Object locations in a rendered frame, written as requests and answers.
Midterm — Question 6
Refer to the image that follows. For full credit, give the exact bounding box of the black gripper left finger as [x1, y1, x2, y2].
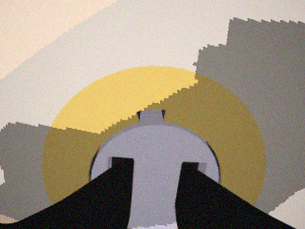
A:
[0, 159, 134, 229]

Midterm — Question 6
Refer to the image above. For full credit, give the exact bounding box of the grey rectangular panel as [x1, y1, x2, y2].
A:
[0, 0, 305, 229]

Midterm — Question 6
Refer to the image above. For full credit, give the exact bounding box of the grey cylinder with two slots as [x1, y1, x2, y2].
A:
[91, 110, 218, 229]

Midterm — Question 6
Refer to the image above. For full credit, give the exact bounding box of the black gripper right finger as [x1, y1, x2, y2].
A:
[175, 163, 294, 229]

